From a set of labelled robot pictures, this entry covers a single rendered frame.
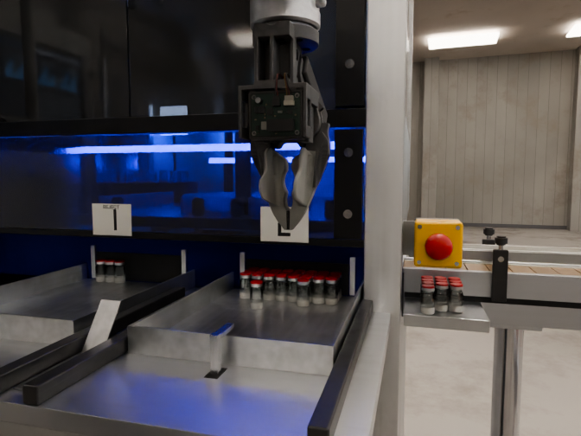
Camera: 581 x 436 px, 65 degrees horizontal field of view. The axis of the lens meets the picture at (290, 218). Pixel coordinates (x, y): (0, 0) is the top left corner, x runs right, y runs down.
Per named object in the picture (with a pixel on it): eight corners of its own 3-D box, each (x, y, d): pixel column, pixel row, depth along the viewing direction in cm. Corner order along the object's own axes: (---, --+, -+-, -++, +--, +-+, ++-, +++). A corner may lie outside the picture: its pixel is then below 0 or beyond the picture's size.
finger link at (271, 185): (248, 233, 48) (248, 145, 48) (265, 227, 54) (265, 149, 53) (277, 234, 48) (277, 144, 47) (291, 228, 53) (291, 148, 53)
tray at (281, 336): (232, 289, 90) (232, 272, 90) (365, 298, 83) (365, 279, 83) (128, 353, 57) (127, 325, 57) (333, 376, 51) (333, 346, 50)
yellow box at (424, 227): (413, 259, 79) (414, 217, 78) (457, 260, 77) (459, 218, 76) (413, 267, 72) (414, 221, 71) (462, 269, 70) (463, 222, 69)
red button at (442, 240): (424, 256, 72) (424, 231, 72) (450, 257, 71) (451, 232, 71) (424, 260, 69) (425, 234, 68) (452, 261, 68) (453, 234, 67)
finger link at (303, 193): (277, 234, 48) (277, 144, 47) (291, 228, 53) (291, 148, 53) (305, 235, 47) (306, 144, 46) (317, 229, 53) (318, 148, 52)
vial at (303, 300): (298, 303, 79) (298, 277, 79) (310, 304, 79) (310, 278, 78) (295, 306, 77) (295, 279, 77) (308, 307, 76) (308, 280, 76)
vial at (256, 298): (252, 305, 78) (252, 280, 77) (264, 306, 77) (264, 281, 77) (248, 309, 75) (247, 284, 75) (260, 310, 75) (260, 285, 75)
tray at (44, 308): (86, 278, 99) (85, 263, 99) (194, 286, 92) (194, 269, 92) (-77, 330, 66) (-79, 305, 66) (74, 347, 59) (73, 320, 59)
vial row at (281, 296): (242, 295, 84) (241, 271, 84) (338, 303, 80) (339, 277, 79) (237, 298, 82) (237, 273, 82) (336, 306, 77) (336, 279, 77)
